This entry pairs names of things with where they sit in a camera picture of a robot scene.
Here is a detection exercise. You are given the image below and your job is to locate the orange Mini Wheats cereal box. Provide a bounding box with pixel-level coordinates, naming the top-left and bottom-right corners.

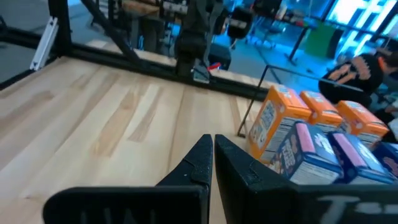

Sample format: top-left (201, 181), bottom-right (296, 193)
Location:
top-left (299, 90), bottom-right (344, 135)
top-left (248, 85), bottom-right (313, 165)
top-left (335, 100), bottom-right (391, 149)

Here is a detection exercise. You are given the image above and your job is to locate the black metal rig frame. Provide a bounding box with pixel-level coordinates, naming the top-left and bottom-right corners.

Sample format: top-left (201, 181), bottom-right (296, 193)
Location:
top-left (0, 0), bottom-right (271, 101)

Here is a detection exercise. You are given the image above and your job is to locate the person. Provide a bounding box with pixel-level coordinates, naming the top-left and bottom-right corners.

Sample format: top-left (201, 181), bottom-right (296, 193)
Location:
top-left (318, 52), bottom-right (398, 108)

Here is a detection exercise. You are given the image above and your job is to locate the wooden background table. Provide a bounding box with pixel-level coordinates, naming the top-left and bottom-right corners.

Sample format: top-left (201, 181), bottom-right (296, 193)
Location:
top-left (121, 0), bottom-right (189, 17)

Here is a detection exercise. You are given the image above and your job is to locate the white angle bracket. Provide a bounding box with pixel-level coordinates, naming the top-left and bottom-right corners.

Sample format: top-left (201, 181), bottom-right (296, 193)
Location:
top-left (29, 16), bottom-right (60, 72)

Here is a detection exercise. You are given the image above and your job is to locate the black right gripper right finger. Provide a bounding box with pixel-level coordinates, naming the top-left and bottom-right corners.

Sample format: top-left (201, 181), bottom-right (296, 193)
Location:
top-left (214, 134), bottom-right (398, 224)

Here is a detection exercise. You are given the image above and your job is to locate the blue Frosted Flakes cereal box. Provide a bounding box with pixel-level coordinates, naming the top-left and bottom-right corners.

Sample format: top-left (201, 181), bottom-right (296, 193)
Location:
top-left (328, 131), bottom-right (396, 185)
top-left (268, 121), bottom-right (345, 187)
top-left (371, 141), bottom-right (398, 182)

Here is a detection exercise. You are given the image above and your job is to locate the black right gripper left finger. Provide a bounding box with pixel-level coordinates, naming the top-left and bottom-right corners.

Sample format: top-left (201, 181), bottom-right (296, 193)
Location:
top-left (42, 133), bottom-right (214, 224)

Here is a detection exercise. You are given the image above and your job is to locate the green bin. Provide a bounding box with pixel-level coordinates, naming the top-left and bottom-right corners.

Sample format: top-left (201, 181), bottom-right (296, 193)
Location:
top-left (304, 24), bottom-right (338, 59)

